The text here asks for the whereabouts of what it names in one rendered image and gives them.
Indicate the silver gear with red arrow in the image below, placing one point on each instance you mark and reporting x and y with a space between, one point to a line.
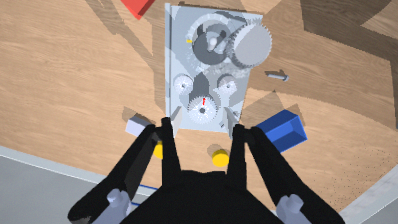
202 101

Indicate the red rectangular block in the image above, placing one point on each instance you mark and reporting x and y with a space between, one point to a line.
137 7

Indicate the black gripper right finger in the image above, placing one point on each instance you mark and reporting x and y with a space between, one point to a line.
295 202

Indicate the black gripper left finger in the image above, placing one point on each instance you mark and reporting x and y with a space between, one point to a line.
109 202

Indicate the yellow short cylinder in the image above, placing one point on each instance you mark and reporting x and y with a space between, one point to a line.
220 158
158 150

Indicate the small grey block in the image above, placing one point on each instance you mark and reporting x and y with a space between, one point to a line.
135 125

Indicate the blue open box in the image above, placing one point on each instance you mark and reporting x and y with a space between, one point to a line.
286 136

